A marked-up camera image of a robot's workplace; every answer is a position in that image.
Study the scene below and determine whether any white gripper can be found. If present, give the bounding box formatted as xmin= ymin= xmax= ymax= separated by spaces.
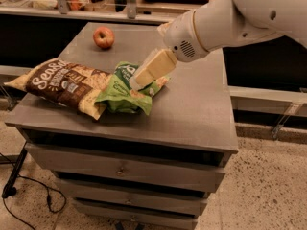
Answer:
xmin=130 ymin=10 xmax=209 ymax=90

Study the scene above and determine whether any green rice chip bag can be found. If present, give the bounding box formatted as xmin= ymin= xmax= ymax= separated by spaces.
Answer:
xmin=96 ymin=61 xmax=170 ymax=115

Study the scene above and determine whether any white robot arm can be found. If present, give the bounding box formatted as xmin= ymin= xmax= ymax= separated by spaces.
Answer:
xmin=130 ymin=0 xmax=307 ymax=91

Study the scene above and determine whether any brown sea salt chip bag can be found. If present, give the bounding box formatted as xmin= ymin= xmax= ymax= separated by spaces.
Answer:
xmin=5 ymin=58 xmax=111 ymax=120

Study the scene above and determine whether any red apple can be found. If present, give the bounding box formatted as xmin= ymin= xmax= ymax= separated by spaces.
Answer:
xmin=93 ymin=27 xmax=115 ymax=49

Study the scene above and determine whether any top grey drawer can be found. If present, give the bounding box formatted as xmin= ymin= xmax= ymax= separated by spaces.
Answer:
xmin=25 ymin=143 xmax=225 ymax=193

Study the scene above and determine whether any grey drawer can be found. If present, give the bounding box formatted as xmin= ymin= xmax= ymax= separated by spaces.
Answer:
xmin=56 ymin=178 xmax=207 ymax=216
xmin=25 ymin=143 xmax=225 ymax=193
xmin=73 ymin=199 xmax=198 ymax=230

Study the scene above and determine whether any grey drawer cabinet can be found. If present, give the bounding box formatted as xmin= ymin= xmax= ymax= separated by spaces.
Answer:
xmin=4 ymin=22 xmax=240 ymax=230

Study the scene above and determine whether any middle grey drawer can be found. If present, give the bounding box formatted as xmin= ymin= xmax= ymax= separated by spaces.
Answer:
xmin=56 ymin=178 xmax=207 ymax=216

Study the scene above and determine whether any bottom grey drawer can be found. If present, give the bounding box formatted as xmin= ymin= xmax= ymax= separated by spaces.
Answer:
xmin=73 ymin=199 xmax=198 ymax=230

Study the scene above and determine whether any black stand leg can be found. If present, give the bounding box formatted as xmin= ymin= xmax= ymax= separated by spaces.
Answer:
xmin=0 ymin=147 xmax=27 ymax=199

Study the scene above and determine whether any metal shelf bracket middle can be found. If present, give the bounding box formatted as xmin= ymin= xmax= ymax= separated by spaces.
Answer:
xmin=126 ymin=0 xmax=137 ymax=19

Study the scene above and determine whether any black cable on floor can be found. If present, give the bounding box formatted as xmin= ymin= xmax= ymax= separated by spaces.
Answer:
xmin=0 ymin=152 xmax=68 ymax=230

